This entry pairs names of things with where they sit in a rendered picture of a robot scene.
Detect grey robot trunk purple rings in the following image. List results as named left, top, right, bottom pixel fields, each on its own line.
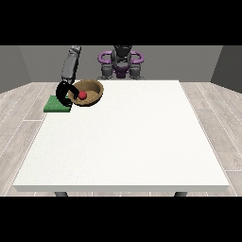
left=96, top=45, right=147, bottom=81

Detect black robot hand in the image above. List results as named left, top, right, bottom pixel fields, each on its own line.
left=55, top=80, right=80, bottom=108

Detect brown wooden bowl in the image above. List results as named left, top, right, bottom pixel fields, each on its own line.
left=67, top=78, right=105, bottom=108

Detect green square pad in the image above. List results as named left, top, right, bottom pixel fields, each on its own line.
left=43, top=95, right=73, bottom=113

